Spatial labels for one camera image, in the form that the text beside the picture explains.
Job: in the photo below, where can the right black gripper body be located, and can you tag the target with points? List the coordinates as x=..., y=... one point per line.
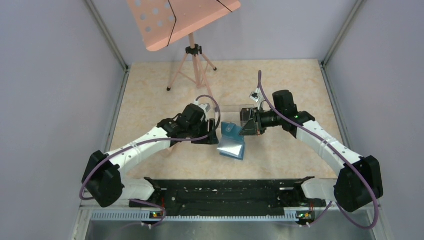
x=269, y=119

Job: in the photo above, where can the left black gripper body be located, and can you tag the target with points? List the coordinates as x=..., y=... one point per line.
x=200, y=129

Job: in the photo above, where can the teal card holder wallet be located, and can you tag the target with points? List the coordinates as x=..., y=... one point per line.
x=231, y=144

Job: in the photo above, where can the clear plastic box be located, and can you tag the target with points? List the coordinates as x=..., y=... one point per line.
x=231, y=113

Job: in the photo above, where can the black card stack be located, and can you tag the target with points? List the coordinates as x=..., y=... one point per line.
x=245, y=115

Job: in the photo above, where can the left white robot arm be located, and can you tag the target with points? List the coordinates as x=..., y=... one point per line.
x=105, y=174

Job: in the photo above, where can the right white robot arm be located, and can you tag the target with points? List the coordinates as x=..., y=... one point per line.
x=359, y=180

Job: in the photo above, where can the pink music stand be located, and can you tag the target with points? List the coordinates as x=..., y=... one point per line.
x=164, y=22

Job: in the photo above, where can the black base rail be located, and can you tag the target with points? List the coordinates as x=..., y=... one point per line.
x=230, y=197

